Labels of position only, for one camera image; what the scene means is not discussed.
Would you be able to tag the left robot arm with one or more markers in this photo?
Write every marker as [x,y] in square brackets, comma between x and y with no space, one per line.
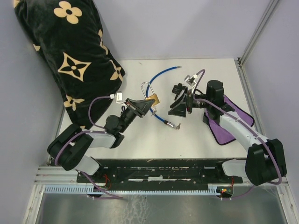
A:
[69,149]

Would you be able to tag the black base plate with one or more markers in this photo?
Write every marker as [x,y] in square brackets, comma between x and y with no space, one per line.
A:
[162,174]

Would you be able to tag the blue cable lock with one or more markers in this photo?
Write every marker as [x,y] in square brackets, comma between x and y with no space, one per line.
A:
[155,80]

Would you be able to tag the aluminium frame rail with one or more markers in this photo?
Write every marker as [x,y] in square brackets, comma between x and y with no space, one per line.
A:
[265,19]

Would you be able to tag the long-shackle brass padlock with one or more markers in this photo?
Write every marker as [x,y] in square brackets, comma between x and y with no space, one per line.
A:
[152,96]

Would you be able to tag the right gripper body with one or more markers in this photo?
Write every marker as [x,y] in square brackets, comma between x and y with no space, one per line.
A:
[189,101]

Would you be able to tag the black padlock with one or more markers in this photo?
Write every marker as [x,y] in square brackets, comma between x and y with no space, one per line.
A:
[178,89]

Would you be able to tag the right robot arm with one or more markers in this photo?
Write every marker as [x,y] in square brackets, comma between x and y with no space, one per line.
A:
[265,161]

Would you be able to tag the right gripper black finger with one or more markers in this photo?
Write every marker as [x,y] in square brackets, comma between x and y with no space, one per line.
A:
[179,97]
[177,110]

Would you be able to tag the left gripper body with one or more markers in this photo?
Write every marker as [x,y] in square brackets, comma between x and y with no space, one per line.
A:
[133,108]

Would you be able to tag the black floral plush pillow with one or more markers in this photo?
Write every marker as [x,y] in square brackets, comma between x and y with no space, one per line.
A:
[68,35]

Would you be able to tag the long padlock keys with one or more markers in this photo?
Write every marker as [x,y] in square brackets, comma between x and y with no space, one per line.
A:
[153,110]

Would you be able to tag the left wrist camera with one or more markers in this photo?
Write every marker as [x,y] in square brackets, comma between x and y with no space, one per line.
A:
[118,97]

